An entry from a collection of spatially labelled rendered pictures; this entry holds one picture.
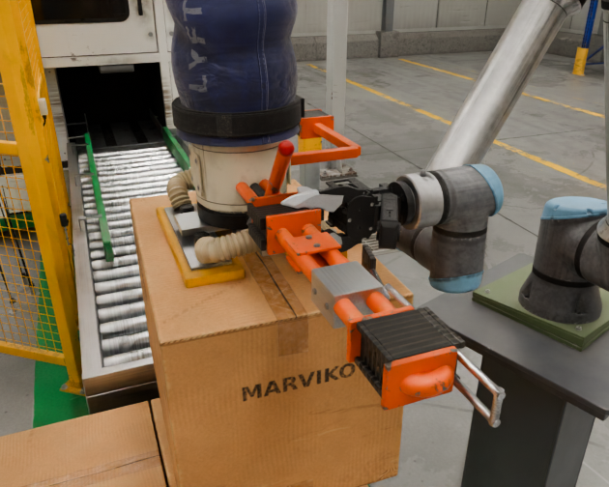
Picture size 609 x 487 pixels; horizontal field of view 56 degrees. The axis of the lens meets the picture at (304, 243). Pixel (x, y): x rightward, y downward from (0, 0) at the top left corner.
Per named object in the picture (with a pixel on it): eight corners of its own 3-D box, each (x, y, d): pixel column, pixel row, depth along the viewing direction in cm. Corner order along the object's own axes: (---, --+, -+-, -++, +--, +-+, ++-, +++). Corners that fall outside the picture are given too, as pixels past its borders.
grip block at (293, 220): (246, 234, 89) (245, 198, 86) (305, 224, 92) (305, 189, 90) (263, 256, 82) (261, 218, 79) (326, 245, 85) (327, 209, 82)
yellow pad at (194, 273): (156, 214, 122) (154, 192, 120) (203, 209, 125) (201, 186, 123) (186, 290, 93) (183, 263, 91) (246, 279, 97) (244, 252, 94)
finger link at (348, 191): (308, 209, 85) (359, 215, 89) (313, 213, 83) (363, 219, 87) (317, 179, 83) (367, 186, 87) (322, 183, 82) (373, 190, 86)
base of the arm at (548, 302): (535, 281, 155) (540, 247, 152) (610, 303, 144) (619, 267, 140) (506, 305, 142) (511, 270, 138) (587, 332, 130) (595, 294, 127)
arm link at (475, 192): (506, 226, 96) (512, 168, 92) (442, 239, 92) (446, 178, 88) (470, 209, 104) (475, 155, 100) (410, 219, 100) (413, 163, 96)
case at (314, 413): (149, 343, 148) (129, 198, 131) (296, 315, 160) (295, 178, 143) (186, 539, 97) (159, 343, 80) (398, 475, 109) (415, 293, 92)
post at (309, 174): (299, 359, 249) (297, 132, 205) (313, 356, 251) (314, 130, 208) (304, 368, 243) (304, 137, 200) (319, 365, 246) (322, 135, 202)
